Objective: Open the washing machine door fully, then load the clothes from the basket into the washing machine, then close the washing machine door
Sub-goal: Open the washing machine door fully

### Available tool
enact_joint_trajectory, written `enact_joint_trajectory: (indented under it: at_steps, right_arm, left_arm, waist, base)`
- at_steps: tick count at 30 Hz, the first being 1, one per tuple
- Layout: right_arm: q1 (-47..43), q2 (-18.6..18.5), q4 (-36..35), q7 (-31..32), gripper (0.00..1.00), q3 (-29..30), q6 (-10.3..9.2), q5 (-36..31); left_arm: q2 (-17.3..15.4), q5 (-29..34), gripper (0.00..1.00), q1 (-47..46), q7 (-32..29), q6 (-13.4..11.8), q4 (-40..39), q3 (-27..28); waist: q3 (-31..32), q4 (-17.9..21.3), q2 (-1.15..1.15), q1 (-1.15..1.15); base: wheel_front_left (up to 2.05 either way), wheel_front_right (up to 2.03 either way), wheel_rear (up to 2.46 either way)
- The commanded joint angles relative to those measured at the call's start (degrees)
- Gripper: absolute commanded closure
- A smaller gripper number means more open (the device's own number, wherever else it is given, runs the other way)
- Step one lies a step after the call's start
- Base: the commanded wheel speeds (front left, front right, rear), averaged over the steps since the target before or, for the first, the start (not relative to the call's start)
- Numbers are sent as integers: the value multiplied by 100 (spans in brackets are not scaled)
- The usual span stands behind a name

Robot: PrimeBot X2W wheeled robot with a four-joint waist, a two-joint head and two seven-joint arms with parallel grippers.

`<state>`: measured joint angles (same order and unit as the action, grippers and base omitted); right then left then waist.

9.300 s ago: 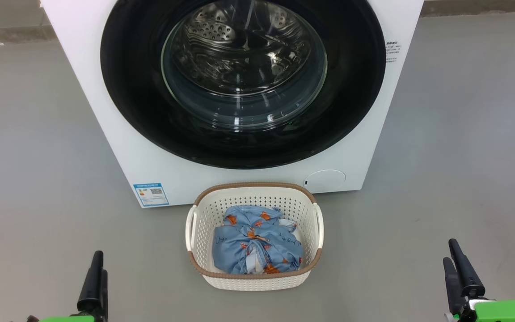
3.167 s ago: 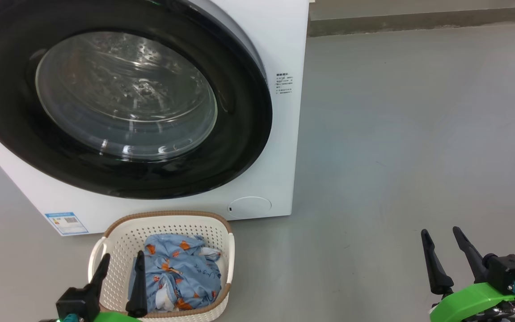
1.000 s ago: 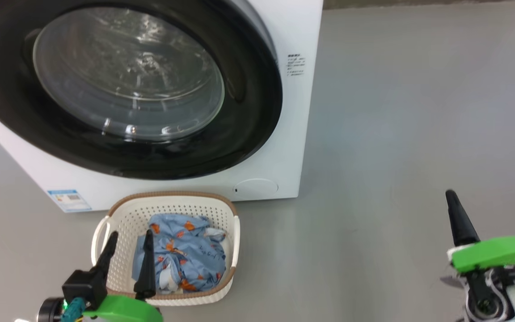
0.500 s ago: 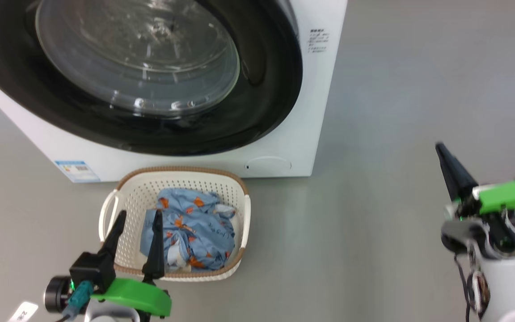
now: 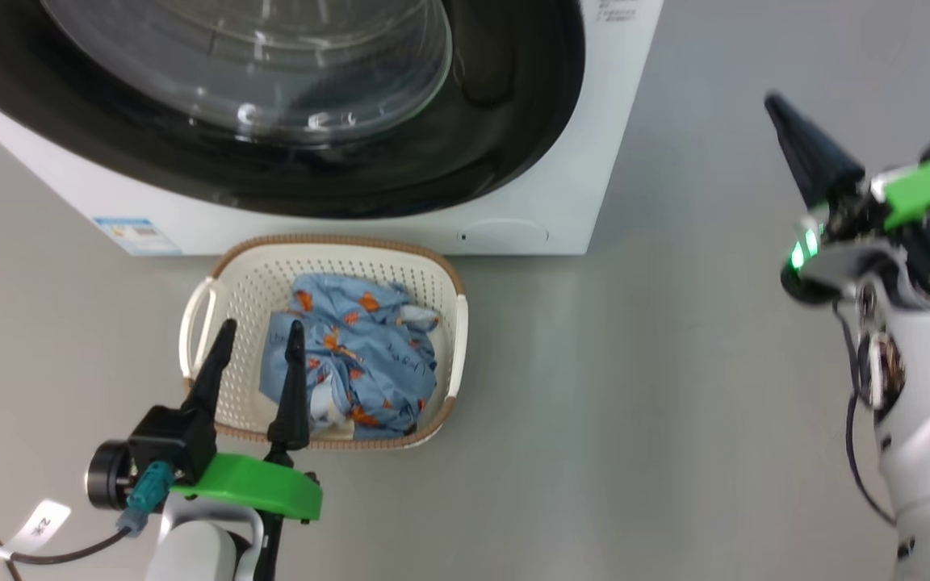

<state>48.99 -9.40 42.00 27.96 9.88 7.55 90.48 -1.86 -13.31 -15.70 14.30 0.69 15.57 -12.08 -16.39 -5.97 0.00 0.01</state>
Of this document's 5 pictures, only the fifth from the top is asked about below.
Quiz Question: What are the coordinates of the black-rimmed glass washer door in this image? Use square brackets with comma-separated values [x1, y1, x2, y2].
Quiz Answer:
[0, 0, 587, 220]

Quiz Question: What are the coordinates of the blue garment with orange prints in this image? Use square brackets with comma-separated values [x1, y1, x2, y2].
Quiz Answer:
[259, 273, 442, 441]

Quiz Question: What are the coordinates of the cream basket with brown rim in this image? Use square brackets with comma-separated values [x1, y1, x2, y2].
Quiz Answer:
[178, 234, 470, 451]

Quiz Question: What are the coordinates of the black cable with white tag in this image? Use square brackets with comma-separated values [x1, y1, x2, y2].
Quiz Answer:
[0, 500, 139, 581]

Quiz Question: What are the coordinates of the white front-load washing machine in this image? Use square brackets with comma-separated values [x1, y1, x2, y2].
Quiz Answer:
[0, 0, 664, 257]

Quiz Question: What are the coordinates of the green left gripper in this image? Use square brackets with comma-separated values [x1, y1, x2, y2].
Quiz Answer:
[170, 319, 323, 523]

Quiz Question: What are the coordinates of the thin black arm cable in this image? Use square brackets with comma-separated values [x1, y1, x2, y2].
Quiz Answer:
[832, 300, 898, 527]

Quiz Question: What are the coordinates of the teal cable connector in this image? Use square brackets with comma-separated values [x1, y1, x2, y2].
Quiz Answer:
[116, 462, 174, 537]

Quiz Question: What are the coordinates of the blue energy label sticker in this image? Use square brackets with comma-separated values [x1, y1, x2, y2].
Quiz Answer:
[94, 216, 183, 256]

